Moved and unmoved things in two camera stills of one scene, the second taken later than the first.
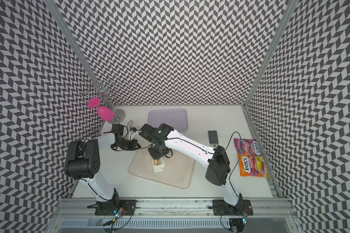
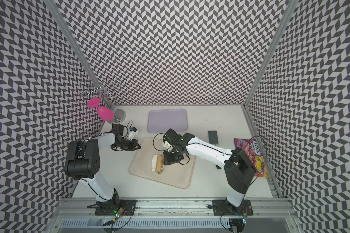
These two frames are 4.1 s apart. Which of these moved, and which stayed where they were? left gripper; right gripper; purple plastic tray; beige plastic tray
Moved: right gripper
Stayed: purple plastic tray; beige plastic tray; left gripper
